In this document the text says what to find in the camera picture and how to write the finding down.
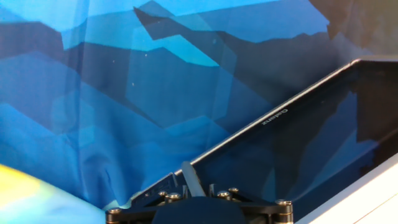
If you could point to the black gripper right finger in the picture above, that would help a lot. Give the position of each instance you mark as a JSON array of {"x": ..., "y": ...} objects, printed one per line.
[{"x": 267, "y": 208}]

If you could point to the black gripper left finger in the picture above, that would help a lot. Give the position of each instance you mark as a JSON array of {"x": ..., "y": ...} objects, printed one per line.
[{"x": 140, "y": 207}]

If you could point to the silver Galanz microwave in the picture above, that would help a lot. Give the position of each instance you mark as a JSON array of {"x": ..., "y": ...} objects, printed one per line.
[{"x": 311, "y": 140}]

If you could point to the black glass microwave door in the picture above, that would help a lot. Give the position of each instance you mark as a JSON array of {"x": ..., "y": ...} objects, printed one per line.
[{"x": 311, "y": 140}]

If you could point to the blue mountain print cloth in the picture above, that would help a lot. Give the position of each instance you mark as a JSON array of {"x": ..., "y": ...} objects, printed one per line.
[{"x": 124, "y": 93}]

